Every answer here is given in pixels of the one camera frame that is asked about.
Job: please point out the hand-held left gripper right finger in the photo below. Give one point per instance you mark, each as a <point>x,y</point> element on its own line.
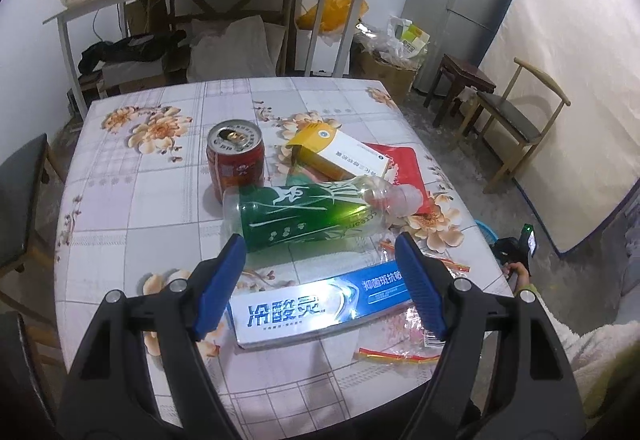
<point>422,287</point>

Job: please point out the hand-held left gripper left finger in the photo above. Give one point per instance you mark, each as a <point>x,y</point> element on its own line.
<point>220,287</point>

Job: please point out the blue plastic basket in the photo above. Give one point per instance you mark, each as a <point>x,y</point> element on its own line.
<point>487,232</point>

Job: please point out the blue white toothpaste box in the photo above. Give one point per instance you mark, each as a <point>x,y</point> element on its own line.
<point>310,310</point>

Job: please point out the green label plastic bottle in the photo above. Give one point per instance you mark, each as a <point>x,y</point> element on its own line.
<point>300,215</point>

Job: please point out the red drink can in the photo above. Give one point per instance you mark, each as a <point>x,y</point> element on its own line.
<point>235,165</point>

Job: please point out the red snack pouch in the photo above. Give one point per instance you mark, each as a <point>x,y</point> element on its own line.
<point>405,165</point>

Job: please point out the yellow white medicine box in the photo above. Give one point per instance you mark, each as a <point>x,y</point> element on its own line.
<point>345,155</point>

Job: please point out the person's right forearm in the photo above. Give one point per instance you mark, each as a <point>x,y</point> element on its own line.
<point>600,360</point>

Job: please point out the person's right hand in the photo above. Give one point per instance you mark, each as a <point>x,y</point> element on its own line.
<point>520,276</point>

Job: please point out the clear barcode wrapper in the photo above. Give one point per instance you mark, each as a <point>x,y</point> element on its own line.
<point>415,320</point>

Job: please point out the floral tablecloth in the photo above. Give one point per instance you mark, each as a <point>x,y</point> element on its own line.
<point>125,200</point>

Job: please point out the wooden chair dark seat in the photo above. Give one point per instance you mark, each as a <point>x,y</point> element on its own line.
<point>515,113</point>

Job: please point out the beige mattress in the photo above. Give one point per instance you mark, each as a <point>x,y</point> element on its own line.
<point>565,95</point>

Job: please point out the dark wooden stool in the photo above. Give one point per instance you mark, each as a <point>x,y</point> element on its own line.
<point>462,70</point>

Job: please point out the brown cardboard box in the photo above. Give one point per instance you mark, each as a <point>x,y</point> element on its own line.
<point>390,80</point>

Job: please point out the wooden chair black seat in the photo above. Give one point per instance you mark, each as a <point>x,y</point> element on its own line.
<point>20,200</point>

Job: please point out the white plastic bags pile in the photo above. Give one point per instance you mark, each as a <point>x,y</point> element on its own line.
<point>395,40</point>

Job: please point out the white pillow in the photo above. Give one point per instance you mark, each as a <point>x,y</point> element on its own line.
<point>235,45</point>

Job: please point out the black clothes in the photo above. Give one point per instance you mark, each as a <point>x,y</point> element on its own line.
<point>130,50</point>

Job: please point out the orange plastic bag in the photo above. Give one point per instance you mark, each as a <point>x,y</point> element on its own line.
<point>330,13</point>

